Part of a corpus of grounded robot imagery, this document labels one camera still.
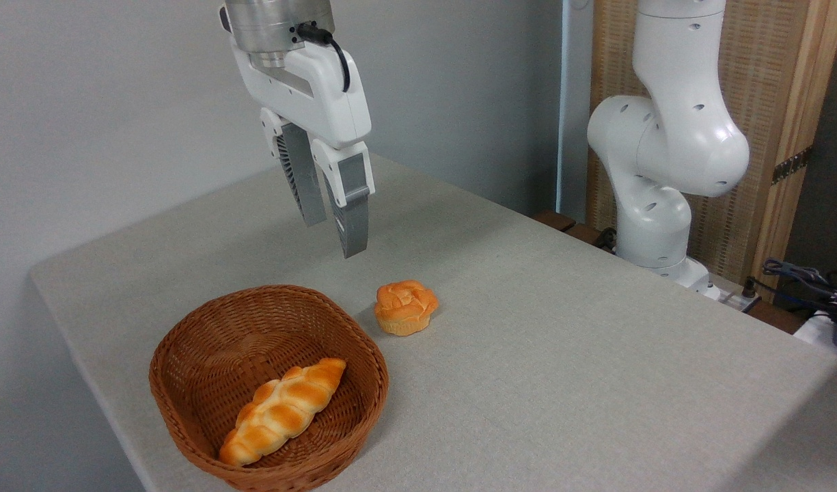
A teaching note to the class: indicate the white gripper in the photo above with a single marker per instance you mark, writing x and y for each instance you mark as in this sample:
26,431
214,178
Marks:
322,96

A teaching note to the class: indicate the brown wicker basket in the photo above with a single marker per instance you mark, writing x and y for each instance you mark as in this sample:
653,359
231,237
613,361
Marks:
203,355

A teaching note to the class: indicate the dark metal screen hinge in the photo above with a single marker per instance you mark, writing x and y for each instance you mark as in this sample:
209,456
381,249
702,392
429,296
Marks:
791,165

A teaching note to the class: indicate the pale blue vertical post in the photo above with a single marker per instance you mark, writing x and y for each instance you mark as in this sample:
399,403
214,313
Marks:
572,102

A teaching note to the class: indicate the long braided bread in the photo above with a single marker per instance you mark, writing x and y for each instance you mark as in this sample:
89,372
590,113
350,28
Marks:
281,410

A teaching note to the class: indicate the round muffin bread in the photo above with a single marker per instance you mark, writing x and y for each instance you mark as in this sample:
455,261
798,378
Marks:
404,306

